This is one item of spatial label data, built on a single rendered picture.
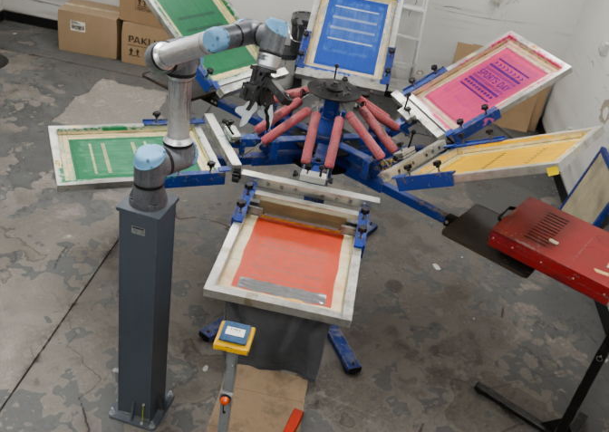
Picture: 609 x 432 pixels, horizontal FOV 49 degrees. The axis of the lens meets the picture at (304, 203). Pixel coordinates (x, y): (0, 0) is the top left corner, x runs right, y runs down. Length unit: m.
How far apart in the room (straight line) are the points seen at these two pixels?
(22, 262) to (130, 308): 1.52
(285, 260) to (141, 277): 0.60
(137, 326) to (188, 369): 0.73
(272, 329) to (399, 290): 1.76
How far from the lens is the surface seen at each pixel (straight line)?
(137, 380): 3.30
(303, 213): 3.07
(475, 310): 4.52
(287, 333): 2.85
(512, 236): 3.19
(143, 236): 2.74
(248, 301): 2.64
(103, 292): 4.15
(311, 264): 2.91
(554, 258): 3.15
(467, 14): 6.97
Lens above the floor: 2.71
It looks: 32 degrees down
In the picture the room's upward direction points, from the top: 10 degrees clockwise
